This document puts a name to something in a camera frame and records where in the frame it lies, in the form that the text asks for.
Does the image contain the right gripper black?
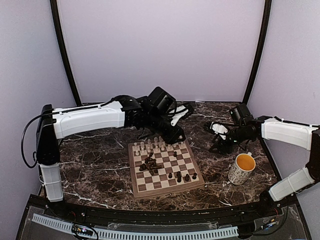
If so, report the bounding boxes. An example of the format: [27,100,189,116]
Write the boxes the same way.
[209,124,252,156]

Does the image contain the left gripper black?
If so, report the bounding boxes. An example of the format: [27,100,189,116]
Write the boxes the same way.
[146,111,188,146]

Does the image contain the patterned mug yellow inside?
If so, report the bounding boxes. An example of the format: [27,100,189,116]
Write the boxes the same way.
[228,152,256,186]

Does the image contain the wooden chess board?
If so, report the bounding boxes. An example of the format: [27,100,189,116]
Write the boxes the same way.
[128,137,205,199]

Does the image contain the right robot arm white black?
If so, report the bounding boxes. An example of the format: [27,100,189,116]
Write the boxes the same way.
[203,103,320,217]

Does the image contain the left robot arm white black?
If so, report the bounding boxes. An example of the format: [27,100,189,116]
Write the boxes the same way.
[27,86,193,218]

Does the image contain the pile of dark chess pieces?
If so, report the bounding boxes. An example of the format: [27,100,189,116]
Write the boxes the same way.
[139,152,164,176]

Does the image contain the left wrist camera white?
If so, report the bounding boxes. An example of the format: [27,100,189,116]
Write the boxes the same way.
[168,103,194,126]

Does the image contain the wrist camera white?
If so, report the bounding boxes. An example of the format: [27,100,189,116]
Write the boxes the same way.
[203,121,230,141]
[168,103,194,126]

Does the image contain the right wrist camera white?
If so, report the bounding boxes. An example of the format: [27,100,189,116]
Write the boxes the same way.
[203,121,230,141]

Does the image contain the black front rail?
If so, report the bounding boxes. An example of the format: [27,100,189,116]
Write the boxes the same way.
[33,196,284,226]

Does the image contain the white slotted cable duct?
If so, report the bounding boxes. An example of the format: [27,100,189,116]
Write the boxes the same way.
[31,213,239,240]

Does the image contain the right black frame post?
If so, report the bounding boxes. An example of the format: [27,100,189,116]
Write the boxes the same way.
[242,0,272,104]

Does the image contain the black frame post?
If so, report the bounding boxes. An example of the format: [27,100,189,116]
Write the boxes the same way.
[242,0,272,104]
[49,0,82,106]

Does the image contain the left black frame post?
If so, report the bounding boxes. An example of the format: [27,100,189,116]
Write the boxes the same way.
[49,0,82,106]

